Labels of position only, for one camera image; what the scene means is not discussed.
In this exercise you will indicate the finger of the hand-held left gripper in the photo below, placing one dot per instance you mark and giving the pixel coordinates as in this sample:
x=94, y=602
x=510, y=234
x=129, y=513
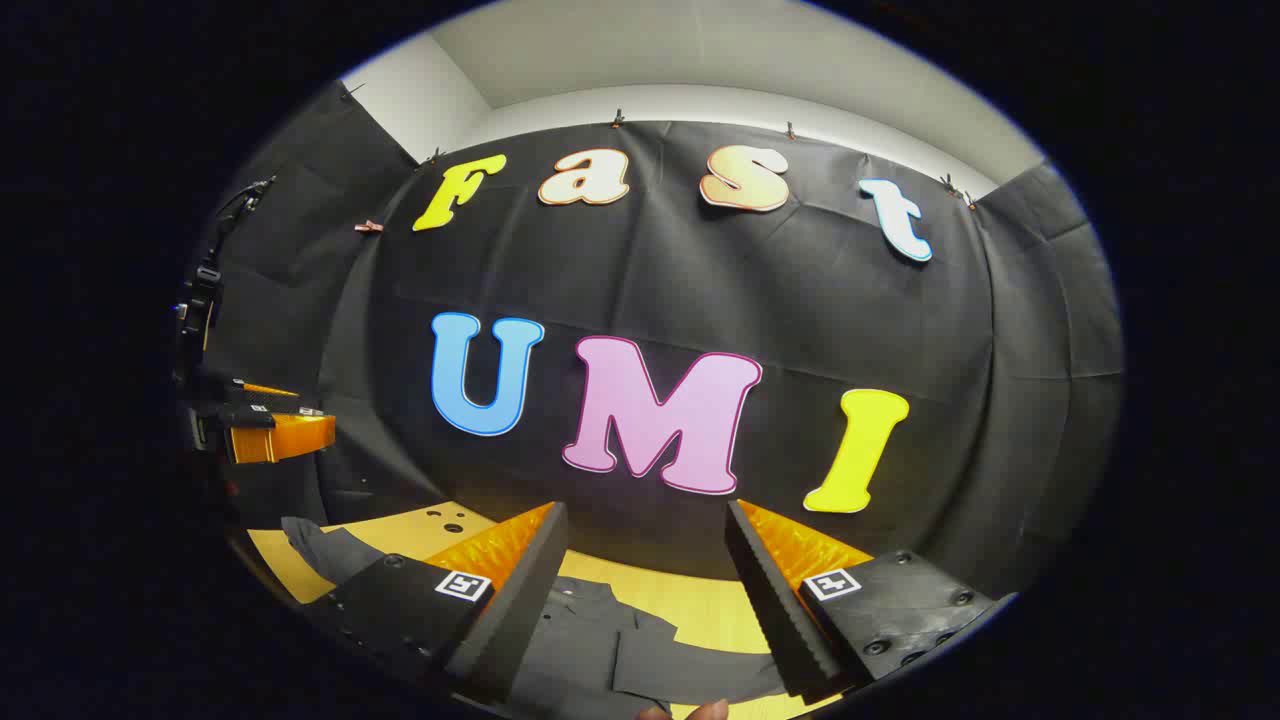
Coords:
x=250, y=395
x=285, y=437

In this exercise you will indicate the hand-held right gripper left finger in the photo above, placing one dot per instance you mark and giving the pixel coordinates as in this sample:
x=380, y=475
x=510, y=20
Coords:
x=520, y=600

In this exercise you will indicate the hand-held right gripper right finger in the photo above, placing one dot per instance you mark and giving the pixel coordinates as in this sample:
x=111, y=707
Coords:
x=775, y=600

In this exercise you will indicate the dark grey polo shirt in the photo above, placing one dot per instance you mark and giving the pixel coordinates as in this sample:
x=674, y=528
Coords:
x=590, y=640

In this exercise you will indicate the small orange cloth clip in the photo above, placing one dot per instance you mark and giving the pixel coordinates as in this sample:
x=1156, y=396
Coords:
x=368, y=227

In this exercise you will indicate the black backdrop cloth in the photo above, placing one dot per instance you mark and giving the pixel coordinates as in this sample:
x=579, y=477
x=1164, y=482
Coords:
x=700, y=290

